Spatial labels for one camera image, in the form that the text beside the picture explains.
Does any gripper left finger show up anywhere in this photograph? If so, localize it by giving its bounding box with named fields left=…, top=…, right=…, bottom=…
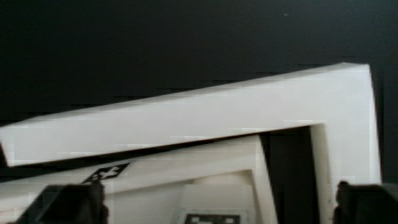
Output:
left=14, top=182, right=108, bottom=224

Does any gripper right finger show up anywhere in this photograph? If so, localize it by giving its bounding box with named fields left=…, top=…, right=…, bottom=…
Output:
left=332, top=181, right=398, bottom=224

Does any white square tabletop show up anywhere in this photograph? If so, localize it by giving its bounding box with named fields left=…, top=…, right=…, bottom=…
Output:
left=0, top=136, right=277, bottom=224

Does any white table leg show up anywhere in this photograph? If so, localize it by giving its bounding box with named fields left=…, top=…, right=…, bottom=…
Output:
left=174, top=184, right=256, bottom=224

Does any white U-shaped obstacle fence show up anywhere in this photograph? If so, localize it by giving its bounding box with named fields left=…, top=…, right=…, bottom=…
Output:
left=0, top=63, right=380, bottom=224

